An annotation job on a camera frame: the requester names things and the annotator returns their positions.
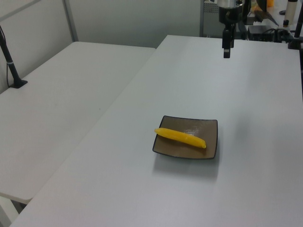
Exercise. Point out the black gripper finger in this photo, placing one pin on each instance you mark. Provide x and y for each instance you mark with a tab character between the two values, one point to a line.
232	40
226	45

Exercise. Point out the grey perforated metal panel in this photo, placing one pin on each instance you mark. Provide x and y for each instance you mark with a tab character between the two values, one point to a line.
209	16

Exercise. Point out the white adjacent table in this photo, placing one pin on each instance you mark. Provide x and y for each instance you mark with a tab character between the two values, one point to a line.
59	101

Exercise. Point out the yellow banana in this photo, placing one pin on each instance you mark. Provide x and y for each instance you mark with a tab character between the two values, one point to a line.
180	137

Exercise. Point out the black camera stand with clamp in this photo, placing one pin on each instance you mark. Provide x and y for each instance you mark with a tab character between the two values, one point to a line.
296	35

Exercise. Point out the square brown ceramic plate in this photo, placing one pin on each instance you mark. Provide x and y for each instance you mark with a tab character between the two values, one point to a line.
189	149

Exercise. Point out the orange object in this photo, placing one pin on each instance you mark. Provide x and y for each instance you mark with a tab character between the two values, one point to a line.
270	2

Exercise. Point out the black Franka gripper body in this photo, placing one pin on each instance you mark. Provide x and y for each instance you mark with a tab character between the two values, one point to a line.
230	16

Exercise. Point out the white cylinder with black ends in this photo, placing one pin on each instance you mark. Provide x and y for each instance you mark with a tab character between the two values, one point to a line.
290	11

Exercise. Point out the grey metal partition post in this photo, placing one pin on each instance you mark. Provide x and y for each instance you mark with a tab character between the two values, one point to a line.
70	21

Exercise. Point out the black pole stand square base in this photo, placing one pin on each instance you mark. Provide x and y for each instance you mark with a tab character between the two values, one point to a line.
10	63

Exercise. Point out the black electronics box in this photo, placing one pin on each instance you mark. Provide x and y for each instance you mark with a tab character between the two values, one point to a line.
260	32

